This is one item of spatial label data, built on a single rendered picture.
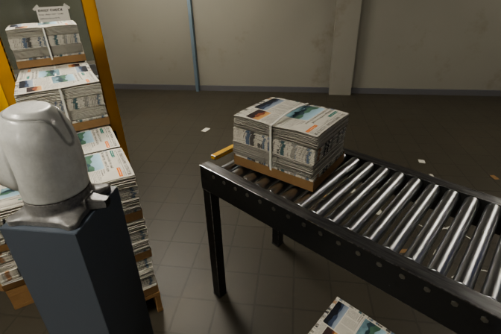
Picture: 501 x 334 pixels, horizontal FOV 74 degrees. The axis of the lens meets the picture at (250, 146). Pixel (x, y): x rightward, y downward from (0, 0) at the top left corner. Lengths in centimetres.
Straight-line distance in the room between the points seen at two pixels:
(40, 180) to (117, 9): 463
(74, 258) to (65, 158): 25
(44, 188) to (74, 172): 7
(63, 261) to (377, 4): 450
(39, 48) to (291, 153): 172
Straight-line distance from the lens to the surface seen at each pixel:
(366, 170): 146
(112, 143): 171
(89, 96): 187
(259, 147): 130
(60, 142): 86
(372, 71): 500
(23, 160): 86
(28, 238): 98
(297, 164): 122
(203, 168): 143
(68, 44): 241
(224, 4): 485
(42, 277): 106
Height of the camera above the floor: 152
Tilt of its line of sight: 27 degrees down
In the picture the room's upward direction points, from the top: 1 degrees counter-clockwise
